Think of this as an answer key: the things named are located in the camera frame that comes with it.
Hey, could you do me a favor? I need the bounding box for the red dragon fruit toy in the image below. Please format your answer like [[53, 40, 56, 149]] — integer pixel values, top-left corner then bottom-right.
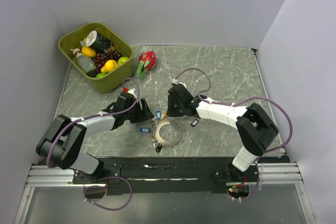
[[136, 50, 156, 78]]

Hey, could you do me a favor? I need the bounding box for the grey pump bottle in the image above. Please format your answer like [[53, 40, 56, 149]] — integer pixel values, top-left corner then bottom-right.
[[71, 48, 98, 78]]

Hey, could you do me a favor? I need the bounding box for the aluminium extrusion frame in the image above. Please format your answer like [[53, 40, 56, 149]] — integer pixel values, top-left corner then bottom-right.
[[25, 163, 303, 187]]

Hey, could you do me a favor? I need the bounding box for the black cylindrical can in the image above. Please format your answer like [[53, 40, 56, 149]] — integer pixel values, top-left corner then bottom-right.
[[86, 30, 112, 54]]

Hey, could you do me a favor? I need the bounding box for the dark purple grape bunch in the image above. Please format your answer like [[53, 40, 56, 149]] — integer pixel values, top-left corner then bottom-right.
[[93, 51, 122, 73]]

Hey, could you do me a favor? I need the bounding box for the yellow lemon toy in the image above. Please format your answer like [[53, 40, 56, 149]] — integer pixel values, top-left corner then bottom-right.
[[81, 46, 96, 58]]

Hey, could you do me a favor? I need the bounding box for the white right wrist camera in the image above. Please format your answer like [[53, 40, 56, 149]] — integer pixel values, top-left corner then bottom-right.
[[172, 78, 187, 88]]

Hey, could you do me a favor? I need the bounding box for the yellow pear toy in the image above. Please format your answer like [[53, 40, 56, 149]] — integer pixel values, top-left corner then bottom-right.
[[101, 60, 118, 73]]

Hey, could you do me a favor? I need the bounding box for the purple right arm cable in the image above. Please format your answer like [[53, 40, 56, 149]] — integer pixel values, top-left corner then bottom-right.
[[173, 68, 293, 201]]

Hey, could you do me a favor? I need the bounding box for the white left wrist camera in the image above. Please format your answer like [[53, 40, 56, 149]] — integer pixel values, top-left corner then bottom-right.
[[122, 88, 138, 98]]

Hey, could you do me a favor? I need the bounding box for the blue key tag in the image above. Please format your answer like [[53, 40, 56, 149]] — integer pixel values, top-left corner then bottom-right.
[[156, 111, 162, 120], [140, 127, 151, 133]]

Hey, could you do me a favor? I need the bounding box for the olive green plastic bin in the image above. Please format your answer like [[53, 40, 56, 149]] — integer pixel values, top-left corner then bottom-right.
[[58, 23, 134, 93]]

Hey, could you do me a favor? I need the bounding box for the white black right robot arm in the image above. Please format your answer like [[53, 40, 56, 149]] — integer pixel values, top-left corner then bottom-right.
[[167, 83, 279, 181]]

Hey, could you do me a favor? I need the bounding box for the green apple toy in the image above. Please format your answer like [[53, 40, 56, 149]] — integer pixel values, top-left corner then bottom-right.
[[117, 56, 129, 66]]

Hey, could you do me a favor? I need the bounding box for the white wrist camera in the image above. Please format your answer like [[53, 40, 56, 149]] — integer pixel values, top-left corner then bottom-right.
[[122, 88, 138, 98], [172, 78, 187, 88]]

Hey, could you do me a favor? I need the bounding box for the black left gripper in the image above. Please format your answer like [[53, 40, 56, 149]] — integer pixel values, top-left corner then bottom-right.
[[124, 98, 154, 124]]

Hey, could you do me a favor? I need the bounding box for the yellow key tag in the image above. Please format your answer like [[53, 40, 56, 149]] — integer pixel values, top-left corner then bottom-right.
[[161, 112, 166, 121]]

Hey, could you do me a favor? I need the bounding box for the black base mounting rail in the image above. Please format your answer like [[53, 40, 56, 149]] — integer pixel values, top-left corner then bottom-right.
[[72, 157, 289, 196]]

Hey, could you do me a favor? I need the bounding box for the black key tag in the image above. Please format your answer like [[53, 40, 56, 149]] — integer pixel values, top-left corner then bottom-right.
[[191, 119, 199, 127], [155, 145, 162, 153]]

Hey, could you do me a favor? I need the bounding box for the round metal key ring plate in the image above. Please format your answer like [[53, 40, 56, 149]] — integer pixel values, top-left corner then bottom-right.
[[151, 119, 186, 147]]

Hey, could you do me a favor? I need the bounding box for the black key tag on ring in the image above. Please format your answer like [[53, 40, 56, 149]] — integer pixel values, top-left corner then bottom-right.
[[155, 145, 162, 153]]

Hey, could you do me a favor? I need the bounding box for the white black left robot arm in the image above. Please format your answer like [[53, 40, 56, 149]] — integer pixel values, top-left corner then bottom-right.
[[36, 91, 154, 183]]

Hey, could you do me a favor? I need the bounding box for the green lime toy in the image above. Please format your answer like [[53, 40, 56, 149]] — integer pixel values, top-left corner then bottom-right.
[[96, 73, 107, 78]]

